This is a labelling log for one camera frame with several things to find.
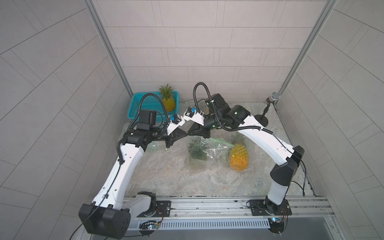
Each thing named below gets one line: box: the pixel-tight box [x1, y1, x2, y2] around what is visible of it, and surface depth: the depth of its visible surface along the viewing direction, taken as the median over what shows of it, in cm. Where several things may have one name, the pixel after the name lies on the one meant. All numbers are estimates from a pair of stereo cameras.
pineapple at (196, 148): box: [187, 136, 208, 161], surface depth 70 cm
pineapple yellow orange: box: [158, 83, 176, 112], surface depth 104 cm
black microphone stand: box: [254, 103, 271, 127], surface depth 107 cm
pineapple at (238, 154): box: [229, 133, 249, 172], surface depth 80 cm
